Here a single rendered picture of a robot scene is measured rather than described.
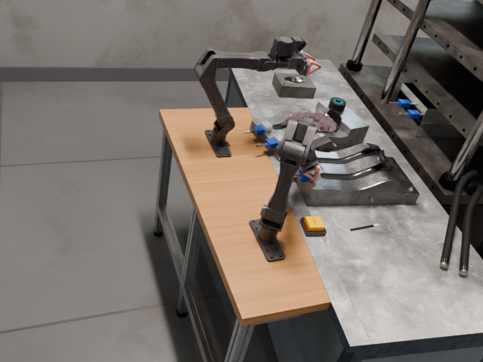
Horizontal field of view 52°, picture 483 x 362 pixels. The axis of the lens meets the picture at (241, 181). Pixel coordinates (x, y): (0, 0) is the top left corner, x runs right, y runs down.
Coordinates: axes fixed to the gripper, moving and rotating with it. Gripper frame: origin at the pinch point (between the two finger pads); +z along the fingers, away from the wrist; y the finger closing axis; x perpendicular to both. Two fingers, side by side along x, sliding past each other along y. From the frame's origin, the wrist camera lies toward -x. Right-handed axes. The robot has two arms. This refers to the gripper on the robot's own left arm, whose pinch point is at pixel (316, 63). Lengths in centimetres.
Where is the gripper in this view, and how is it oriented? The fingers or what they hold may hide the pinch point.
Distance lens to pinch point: 218.4
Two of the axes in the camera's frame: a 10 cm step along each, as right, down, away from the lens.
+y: -3.3, -6.3, 7.0
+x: -2.1, 7.7, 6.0
